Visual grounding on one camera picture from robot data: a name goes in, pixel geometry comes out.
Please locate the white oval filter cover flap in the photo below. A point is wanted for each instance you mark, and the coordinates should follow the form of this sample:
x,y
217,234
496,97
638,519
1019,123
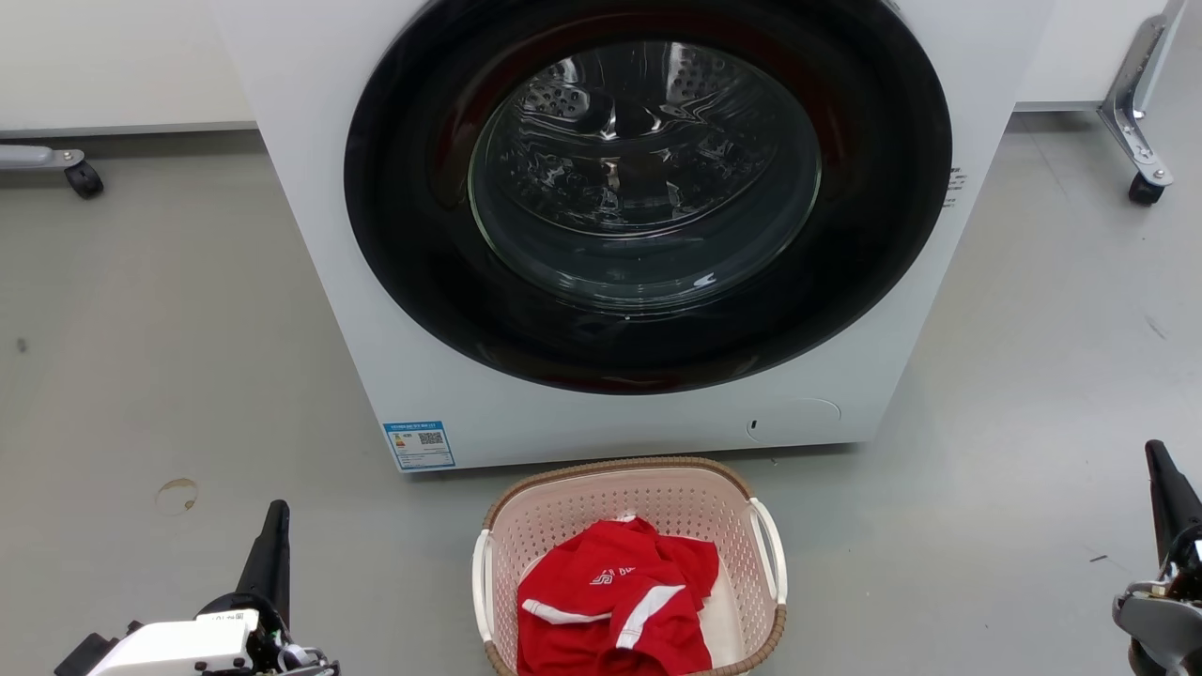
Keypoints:
x,y
798,421

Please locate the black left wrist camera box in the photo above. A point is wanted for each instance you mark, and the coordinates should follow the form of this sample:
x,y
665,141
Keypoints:
x,y
84,654

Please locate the grey metal frame leg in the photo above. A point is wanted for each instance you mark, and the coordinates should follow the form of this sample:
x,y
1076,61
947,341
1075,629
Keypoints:
x,y
33,156
1132,103

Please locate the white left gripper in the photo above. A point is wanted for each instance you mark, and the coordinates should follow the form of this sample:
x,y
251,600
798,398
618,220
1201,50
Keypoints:
x,y
178,648

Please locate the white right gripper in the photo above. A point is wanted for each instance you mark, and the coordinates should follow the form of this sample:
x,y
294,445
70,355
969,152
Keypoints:
x,y
1164,624

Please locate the white partition board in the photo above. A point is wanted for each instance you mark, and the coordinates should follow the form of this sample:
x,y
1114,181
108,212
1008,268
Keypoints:
x,y
113,56
1080,47

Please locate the black caster wheel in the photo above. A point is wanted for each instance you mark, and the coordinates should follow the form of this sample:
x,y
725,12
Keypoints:
x,y
84,178
1146,189

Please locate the pink perforated laundry basket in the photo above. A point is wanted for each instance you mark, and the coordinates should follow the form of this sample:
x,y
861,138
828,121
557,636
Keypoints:
x,y
563,507

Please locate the red shirt with white stripes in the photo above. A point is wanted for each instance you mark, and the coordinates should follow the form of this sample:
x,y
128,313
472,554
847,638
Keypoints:
x,y
582,638

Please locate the blue energy label sticker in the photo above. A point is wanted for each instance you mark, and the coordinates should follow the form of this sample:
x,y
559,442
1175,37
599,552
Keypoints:
x,y
420,445

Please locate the white front-load washing machine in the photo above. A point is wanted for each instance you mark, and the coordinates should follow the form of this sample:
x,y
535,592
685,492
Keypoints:
x,y
310,235

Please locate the small printed warning label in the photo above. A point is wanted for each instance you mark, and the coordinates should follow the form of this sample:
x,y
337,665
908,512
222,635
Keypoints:
x,y
955,186

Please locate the black round glass washer door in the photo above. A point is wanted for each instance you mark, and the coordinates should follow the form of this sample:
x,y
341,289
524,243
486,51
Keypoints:
x,y
413,235

